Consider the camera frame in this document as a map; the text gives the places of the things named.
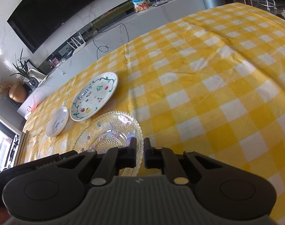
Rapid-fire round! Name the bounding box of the blue snack bag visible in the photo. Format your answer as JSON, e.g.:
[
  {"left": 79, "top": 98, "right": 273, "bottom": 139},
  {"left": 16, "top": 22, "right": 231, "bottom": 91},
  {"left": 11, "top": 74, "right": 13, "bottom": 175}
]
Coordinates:
[{"left": 128, "top": 0, "right": 150, "bottom": 13}]

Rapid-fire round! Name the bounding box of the black notebook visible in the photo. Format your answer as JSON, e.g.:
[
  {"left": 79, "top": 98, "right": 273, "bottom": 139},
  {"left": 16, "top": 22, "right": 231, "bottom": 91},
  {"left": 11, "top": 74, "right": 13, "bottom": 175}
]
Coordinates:
[{"left": 15, "top": 130, "right": 29, "bottom": 168}]

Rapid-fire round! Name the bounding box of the green plant in blue vase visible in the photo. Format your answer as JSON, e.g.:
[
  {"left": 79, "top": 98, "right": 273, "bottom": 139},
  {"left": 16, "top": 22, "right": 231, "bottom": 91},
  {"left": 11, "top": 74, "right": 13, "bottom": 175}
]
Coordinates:
[{"left": 11, "top": 48, "right": 40, "bottom": 88}]

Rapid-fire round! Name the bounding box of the framed picture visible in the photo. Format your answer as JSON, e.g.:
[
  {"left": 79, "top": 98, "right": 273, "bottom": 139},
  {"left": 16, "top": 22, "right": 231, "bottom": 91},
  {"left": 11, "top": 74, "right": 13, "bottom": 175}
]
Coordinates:
[{"left": 28, "top": 60, "right": 47, "bottom": 80}]

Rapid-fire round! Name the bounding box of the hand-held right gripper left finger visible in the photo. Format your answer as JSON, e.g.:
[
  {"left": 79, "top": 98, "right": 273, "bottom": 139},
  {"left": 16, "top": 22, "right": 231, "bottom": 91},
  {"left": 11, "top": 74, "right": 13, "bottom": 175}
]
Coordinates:
[{"left": 55, "top": 137, "right": 137, "bottom": 185}]

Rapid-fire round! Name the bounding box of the black cable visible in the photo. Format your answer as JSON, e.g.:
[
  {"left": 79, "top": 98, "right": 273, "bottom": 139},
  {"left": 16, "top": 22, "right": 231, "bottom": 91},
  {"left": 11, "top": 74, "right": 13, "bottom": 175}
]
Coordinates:
[{"left": 93, "top": 23, "right": 129, "bottom": 60}]

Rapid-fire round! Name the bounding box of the copper vase with dried flowers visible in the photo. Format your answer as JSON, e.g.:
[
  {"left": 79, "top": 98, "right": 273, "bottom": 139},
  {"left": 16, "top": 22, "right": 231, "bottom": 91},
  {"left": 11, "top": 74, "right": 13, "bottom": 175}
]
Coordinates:
[{"left": 0, "top": 78, "right": 28, "bottom": 103}]

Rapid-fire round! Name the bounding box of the white router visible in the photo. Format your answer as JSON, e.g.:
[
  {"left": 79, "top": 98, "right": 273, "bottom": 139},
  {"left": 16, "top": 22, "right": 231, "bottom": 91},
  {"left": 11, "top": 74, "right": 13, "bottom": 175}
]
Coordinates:
[{"left": 67, "top": 31, "right": 87, "bottom": 54}]

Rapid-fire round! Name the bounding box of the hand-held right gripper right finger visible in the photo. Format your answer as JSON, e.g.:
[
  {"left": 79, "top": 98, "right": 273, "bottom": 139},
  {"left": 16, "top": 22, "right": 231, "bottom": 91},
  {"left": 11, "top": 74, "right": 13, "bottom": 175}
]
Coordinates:
[{"left": 144, "top": 138, "right": 225, "bottom": 185}]

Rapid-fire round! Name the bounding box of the black wall television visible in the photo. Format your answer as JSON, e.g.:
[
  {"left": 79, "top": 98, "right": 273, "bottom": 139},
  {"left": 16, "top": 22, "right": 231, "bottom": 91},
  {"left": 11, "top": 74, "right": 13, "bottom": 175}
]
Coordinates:
[{"left": 7, "top": 0, "right": 108, "bottom": 54}]

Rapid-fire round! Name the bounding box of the clear glass plate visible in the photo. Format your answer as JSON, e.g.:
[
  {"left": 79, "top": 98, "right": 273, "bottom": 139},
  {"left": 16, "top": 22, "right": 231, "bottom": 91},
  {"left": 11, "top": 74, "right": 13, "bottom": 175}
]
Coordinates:
[{"left": 73, "top": 111, "right": 143, "bottom": 177}]

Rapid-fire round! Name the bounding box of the yellow checked tablecloth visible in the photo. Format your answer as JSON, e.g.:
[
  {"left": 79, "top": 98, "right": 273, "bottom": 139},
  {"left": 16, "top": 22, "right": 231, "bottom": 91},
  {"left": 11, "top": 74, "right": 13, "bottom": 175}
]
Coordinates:
[{"left": 15, "top": 2, "right": 285, "bottom": 225}]

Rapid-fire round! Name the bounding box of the fruit print white plate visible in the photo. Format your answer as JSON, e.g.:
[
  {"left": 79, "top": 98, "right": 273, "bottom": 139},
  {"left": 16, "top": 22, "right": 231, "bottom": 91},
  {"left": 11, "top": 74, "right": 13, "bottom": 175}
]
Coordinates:
[{"left": 70, "top": 71, "right": 118, "bottom": 122}]

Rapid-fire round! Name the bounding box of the small white dish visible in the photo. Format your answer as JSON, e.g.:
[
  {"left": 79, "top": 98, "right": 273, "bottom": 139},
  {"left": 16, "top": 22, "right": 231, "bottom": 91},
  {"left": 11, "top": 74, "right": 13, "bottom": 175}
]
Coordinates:
[{"left": 46, "top": 106, "right": 69, "bottom": 137}]

